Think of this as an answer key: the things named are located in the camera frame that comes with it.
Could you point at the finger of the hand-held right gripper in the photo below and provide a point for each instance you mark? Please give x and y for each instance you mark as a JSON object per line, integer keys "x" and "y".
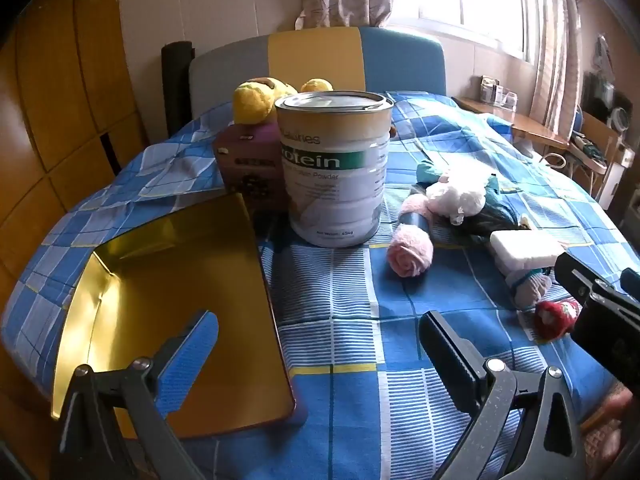
{"x": 575, "y": 275}

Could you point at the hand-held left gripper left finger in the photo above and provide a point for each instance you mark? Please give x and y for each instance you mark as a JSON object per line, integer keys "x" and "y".
{"x": 195, "y": 355}

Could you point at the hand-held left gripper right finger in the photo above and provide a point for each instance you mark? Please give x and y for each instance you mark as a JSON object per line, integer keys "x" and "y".
{"x": 450, "y": 355}

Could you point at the white socks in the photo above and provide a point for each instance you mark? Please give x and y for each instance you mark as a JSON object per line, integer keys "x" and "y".
{"x": 530, "y": 290}

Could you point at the red knitted sock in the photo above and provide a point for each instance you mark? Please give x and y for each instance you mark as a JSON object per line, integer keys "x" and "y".
{"x": 550, "y": 320}

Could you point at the white foam block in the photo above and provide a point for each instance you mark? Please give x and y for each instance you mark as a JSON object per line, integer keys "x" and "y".
{"x": 525, "y": 252}

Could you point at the gold metal tin tray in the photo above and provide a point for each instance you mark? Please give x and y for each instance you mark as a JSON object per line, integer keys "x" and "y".
{"x": 150, "y": 270}

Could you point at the pink sock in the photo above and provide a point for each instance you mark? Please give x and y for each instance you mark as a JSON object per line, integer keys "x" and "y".
{"x": 410, "y": 255}

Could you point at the white fluffy sock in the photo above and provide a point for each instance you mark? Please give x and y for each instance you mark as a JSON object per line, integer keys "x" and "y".
{"x": 460, "y": 195}

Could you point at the person's pink knitted garment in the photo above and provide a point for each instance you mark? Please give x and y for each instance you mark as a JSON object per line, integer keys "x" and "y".
{"x": 615, "y": 420}

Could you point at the teal cloth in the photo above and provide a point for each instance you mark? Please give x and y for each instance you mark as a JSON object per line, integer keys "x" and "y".
{"x": 495, "y": 210}

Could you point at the blue checkered blanket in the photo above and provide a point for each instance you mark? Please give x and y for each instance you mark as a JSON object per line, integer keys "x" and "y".
{"x": 350, "y": 310}

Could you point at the wooden side desk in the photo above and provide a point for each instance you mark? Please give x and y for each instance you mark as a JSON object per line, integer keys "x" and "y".
{"x": 535, "y": 127}

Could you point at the clear plastic containers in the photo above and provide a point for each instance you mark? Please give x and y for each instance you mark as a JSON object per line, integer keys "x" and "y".
{"x": 497, "y": 92}

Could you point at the purple cardboard box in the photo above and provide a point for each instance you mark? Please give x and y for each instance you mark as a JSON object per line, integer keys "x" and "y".
{"x": 250, "y": 160}

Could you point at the white protein powder can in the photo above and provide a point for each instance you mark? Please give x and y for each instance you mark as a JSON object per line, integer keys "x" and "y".
{"x": 330, "y": 185}

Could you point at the striped curtain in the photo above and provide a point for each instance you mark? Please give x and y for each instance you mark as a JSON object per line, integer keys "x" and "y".
{"x": 555, "y": 50}

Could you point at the yellow plush toy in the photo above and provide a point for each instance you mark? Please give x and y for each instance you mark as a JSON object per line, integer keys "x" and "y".
{"x": 252, "y": 102}

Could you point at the black rolled mat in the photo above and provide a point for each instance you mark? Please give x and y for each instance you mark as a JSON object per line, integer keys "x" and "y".
{"x": 177, "y": 85}

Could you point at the wooden wardrobe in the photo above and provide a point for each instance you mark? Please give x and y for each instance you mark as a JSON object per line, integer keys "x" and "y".
{"x": 60, "y": 85}

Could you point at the grey yellow blue headboard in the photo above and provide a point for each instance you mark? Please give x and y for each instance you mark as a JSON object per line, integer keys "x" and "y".
{"x": 315, "y": 55}

